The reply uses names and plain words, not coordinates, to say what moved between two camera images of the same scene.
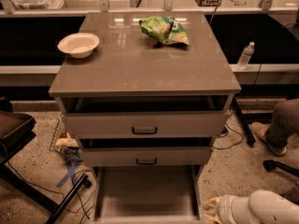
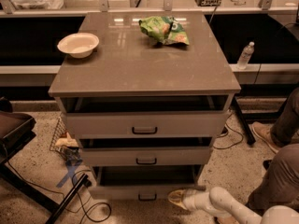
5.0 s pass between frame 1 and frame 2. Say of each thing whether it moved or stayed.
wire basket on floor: stayed
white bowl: stayed
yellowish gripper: moved
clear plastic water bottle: stayed
